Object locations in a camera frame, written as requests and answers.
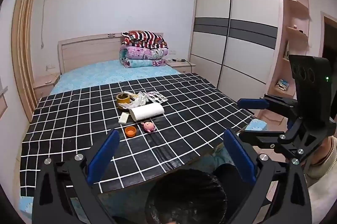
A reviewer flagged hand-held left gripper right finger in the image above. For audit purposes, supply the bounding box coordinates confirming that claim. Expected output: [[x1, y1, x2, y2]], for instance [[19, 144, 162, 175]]
[[222, 129, 312, 224]]

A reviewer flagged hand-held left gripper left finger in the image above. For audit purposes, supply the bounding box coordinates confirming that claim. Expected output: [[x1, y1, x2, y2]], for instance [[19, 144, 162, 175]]
[[32, 129, 120, 224]]

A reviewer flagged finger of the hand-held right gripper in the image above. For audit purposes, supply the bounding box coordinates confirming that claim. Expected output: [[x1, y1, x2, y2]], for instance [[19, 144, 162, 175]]
[[238, 129, 306, 164], [237, 94, 301, 119]]

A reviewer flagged orange bottle cap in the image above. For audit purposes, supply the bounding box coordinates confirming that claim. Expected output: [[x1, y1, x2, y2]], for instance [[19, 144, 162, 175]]
[[124, 126, 137, 138]]

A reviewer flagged pink toy figure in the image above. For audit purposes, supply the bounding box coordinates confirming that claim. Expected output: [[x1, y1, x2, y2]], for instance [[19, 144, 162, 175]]
[[141, 121, 156, 133]]

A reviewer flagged white paper roll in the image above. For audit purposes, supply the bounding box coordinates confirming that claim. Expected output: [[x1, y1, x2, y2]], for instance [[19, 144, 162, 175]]
[[130, 103, 165, 122]]

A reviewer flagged white plastic bag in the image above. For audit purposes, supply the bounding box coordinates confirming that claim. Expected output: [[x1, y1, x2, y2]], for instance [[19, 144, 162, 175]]
[[121, 91, 148, 110]]

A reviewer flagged black trash bin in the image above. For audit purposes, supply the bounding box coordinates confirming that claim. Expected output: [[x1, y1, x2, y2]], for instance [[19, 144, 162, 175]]
[[145, 163, 237, 224]]

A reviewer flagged printed foil packet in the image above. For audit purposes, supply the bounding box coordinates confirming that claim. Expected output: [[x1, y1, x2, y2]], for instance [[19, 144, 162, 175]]
[[146, 91, 168, 104]]

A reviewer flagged stack of folded items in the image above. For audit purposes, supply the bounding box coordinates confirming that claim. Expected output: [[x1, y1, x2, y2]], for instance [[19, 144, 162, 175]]
[[275, 79, 289, 91]]

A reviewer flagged black white checked cloth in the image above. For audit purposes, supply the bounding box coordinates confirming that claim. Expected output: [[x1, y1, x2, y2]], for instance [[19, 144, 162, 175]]
[[20, 72, 257, 197]]

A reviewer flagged yellow tape roll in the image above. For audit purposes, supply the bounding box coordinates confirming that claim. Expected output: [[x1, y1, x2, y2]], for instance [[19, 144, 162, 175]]
[[116, 92, 131, 110]]

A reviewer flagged pink corner shelf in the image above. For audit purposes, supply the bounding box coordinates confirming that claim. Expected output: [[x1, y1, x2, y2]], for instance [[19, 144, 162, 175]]
[[266, 0, 310, 119]]

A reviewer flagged white sliding door wardrobe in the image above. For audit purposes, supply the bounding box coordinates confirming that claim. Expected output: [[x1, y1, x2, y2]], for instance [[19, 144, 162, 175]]
[[188, 0, 283, 106]]

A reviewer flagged bed with blue sheet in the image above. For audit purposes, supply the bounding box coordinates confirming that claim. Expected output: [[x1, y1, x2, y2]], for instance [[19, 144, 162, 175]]
[[18, 59, 269, 224]]

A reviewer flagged wooden nightstand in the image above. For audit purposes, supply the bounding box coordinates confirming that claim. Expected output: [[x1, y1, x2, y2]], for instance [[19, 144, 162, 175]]
[[33, 73, 60, 102], [164, 60, 197, 74]]

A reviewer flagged light grey clothing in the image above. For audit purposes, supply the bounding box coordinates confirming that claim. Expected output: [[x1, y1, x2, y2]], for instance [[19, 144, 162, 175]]
[[307, 182, 337, 224]]

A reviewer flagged blue folded quilt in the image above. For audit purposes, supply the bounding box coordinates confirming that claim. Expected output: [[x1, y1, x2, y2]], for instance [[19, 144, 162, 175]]
[[121, 58, 166, 68]]

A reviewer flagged wooden headboard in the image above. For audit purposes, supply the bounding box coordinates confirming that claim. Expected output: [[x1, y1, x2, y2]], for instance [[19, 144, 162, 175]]
[[57, 33, 165, 74]]

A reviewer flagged pink folded quilt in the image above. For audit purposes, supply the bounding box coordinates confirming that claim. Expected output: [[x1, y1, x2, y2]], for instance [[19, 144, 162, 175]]
[[120, 45, 169, 60]]

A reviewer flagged striped folded quilt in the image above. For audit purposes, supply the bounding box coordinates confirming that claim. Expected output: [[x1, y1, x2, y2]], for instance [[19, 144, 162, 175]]
[[121, 31, 169, 48]]

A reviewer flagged wooden door frame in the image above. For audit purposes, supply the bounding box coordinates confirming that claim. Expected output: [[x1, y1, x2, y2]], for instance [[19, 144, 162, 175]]
[[12, 0, 49, 122]]

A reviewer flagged air conditioner cable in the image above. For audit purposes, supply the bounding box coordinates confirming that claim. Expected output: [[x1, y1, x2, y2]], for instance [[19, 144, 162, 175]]
[[41, 0, 49, 49]]

